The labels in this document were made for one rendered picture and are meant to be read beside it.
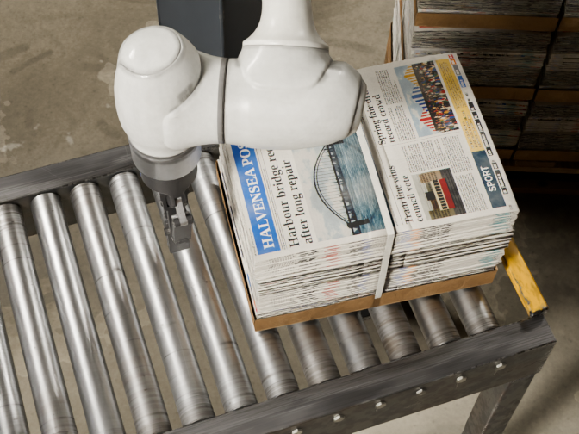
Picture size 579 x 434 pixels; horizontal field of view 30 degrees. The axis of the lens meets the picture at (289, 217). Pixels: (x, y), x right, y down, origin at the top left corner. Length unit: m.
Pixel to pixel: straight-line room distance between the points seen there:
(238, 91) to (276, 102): 0.05
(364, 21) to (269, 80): 1.83
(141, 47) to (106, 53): 1.77
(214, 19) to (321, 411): 1.06
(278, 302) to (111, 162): 0.41
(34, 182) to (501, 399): 0.84
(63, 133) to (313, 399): 1.44
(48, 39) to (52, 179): 1.29
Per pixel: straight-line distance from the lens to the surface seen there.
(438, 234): 1.50
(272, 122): 1.23
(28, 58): 3.01
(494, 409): 1.88
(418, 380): 1.61
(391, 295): 1.63
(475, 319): 1.67
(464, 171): 1.52
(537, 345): 1.67
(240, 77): 1.24
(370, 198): 1.48
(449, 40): 2.28
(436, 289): 1.66
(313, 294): 1.56
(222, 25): 2.36
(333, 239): 1.44
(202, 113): 1.24
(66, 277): 1.70
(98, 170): 1.79
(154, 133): 1.26
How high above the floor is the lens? 2.28
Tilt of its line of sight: 59 degrees down
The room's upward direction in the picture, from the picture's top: 3 degrees clockwise
